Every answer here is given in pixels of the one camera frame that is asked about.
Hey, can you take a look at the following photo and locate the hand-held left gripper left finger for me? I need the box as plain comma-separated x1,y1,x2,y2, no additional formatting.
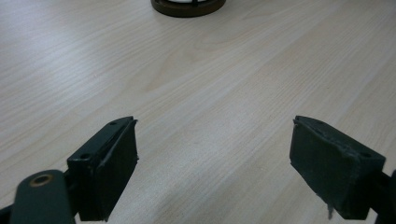
65,116,139,222

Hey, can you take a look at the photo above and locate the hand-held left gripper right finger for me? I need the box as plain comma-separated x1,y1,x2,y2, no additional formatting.
289,115,387,221

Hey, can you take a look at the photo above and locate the dark wire cup holder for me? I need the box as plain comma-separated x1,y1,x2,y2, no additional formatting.
150,0,227,19

